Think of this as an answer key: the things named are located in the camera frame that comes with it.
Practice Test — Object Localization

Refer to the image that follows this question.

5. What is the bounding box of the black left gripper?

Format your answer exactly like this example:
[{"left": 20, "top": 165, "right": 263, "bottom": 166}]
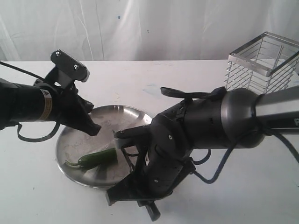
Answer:
[{"left": 45, "top": 66, "right": 101, "bottom": 136}]

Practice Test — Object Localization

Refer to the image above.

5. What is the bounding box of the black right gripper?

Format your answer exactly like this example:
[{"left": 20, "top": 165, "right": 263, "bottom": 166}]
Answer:
[{"left": 106, "top": 150, "right": 195, "bottom": 221}]

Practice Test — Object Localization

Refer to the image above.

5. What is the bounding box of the green chili pepper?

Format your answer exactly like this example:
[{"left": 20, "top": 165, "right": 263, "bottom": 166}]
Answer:
[{"left": 65, "top": 148, "right": 117, "bottom": 169}]

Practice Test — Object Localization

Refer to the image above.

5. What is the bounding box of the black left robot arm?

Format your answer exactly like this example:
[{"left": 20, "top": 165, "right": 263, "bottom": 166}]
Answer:
[{"left": 0, "top": 63, "right": 101, "bottom": 142}]

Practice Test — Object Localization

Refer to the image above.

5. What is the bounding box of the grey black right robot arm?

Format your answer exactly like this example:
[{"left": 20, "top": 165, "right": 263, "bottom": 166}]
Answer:
[{"left": 106, "top": 86, "right": 299, "bottom": 221}]

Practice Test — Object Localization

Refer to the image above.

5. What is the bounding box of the round steel plate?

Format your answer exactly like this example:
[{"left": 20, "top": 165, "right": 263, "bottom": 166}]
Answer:
[{"left": 56, "top": 105, "right": 152, "bottom": 189}]

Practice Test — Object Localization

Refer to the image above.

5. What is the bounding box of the white backdrop curtain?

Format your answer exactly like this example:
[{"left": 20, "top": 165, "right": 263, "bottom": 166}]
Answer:
[{"left": 0, "top": 0, "right": 299, "bottom": 61}]

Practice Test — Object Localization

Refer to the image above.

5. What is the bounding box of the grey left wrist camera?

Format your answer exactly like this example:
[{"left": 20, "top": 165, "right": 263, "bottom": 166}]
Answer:
[{"left": 50, "top": 49, "right": 90, "bottom": 82}]

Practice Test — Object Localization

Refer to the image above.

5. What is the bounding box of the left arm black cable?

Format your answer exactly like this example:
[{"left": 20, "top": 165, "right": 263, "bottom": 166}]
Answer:
[{"left": 0, "top": 61, "right": 59, "bottom": 142}]

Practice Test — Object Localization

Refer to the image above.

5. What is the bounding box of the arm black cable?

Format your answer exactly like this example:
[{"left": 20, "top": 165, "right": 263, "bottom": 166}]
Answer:
[
  {"left": 160, "top": 86, "right": 299, "bottom": 185},
  {"left": 0, "top": 61, "right": 59, "bottom": 142}
]

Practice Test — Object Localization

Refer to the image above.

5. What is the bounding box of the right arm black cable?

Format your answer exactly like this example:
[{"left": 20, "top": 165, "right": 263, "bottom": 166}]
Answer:
[{"left": 160, "top": 86, "right": 299, "bottom": 185}]

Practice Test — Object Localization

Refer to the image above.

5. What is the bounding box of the chrome wire utensil basket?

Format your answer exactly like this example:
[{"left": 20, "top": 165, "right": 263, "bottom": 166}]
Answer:
[{"left": 224, "top": 32, "right": 299, "bottom": 94}]

